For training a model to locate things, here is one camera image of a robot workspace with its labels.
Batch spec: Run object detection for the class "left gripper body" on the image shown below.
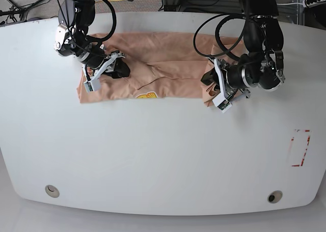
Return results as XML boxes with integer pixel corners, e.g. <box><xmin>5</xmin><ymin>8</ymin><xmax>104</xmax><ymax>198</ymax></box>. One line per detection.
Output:
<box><xmin>210</xmin><ymin>57</ymin><xmax>257</xmax><ymax>102</ymax></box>

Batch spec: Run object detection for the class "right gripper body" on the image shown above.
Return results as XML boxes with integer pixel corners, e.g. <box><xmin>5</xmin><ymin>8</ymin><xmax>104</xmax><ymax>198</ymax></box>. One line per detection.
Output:
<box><xmin>77</xmin><ymin>46</ymin><xmax>125</xmax><ymax>77</ymax></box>

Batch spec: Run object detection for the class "peach T-shirt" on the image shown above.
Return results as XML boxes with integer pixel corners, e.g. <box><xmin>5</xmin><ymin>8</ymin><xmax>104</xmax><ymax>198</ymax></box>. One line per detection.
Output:
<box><xmin>77</xmin><ymin>32</ymin><xmax>222</xmax><ymax>107</ymax></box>

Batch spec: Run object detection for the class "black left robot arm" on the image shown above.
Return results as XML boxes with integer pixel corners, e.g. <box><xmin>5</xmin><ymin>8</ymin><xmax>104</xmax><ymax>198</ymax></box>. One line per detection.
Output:
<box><xmin>195</xmin><ymin>0</ymin><xmax>285</xmax><ymax>109</ymax></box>

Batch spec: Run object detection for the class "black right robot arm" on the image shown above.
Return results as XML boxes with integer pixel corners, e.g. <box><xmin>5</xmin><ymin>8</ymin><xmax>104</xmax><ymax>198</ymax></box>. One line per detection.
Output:
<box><xmin>55</xmin><ymin>0</ymin><xmax>130</xmax><ymax>81</ymax></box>

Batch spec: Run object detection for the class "red tape rectangle marking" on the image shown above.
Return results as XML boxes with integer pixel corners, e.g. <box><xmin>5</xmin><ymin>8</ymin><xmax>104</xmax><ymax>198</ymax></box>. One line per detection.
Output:
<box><xmin>288</xmin><ymin>129</ymin><xmax>311</xmax><ymax>167</ymax></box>

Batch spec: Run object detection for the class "black tripod stand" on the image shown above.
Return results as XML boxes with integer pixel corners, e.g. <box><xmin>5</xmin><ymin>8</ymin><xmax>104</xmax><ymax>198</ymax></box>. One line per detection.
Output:
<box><xmin>0</xmin><ymin>0</ymin><xmax>64</xmax><ymax>25</ymax></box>

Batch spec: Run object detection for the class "white power strip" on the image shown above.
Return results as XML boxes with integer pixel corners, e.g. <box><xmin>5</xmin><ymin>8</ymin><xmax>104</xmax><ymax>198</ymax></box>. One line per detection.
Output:
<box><xmin>303</xmin><ymin>0</ymin><xmax>325</xmax><ymax>8</ymax></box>

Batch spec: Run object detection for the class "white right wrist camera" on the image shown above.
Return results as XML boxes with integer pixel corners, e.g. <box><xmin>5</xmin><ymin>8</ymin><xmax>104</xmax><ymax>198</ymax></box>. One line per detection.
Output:
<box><xmin>84</xmin><ymin>79</ymin><xmax>101</xmax><ymax>93</ymax></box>

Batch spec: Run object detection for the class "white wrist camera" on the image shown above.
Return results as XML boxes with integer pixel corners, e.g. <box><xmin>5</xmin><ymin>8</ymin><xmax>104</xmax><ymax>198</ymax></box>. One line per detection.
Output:
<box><xmin>84</xmin><ymin>79</ymin><xmax>101</xmax><ymax>93</ymax></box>
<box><xmin>212</xmin><ymin>94</ymin><xmax>232</xmax><ymax>113</ymax></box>

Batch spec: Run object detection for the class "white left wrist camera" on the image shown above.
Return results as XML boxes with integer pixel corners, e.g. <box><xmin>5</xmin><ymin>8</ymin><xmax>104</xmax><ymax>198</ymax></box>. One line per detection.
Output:
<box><xmin>212</xmin><ymin>94</ymin><xmax>232</xmax><ymax>113</ymax></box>

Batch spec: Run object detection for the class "right table cable grommet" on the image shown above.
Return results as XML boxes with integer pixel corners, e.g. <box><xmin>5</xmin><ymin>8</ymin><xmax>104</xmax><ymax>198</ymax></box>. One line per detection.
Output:
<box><xmin>267</xmin><ymin>190</ymin><xmax>283</xmax><ymax>204</ymax></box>

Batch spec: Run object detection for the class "table cable grommet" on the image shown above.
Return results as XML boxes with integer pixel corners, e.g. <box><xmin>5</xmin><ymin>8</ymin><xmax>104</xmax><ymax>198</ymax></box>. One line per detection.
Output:
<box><xmin>45</xmin><ymin>185</ymin><xmax>60</xmax><ymax>198</ymax></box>
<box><xmin>267</xmin><ymin>190</ymin><xmax>283</xmax><ymax>204</ymax></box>

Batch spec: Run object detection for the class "left table cable grommet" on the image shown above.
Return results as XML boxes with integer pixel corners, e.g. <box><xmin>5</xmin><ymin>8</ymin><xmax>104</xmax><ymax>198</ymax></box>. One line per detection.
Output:
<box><xmin>45</xmin><ymin>185</ymin><xmax>60</xmax><ymax>198</ymax></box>

